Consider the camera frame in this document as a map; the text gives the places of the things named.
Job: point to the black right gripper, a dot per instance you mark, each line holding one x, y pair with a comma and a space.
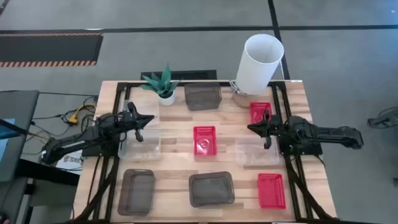
275, 127

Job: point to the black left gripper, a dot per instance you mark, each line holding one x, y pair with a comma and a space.
129, 121

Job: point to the red slotted plastic basket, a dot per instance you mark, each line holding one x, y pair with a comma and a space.
205, 141
257, 111
271, 191

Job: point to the grey translucent plastic basket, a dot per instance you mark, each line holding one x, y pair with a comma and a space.
202, 97
211, 189
136, 193

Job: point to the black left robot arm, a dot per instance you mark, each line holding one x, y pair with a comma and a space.
77, 140

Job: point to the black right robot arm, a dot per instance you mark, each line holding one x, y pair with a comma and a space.
326, 133

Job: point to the white plant pot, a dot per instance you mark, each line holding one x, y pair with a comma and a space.
167, 100

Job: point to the round wooden lamp base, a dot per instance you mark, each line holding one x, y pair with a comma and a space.
242, 100

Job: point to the green artificial plant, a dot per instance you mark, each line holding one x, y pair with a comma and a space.
161, 82

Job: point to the white cylindrical lamp shade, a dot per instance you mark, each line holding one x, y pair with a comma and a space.
258, 65

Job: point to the white printed paper bag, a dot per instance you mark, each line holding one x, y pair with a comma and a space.
70, 161

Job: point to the black hazard-striped floor mat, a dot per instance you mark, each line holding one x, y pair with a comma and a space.
46, 48

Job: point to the dark grey side desk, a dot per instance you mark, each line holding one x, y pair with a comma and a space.
17, 105

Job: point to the black aluminium extrusion frame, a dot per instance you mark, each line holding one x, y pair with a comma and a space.
296, 186

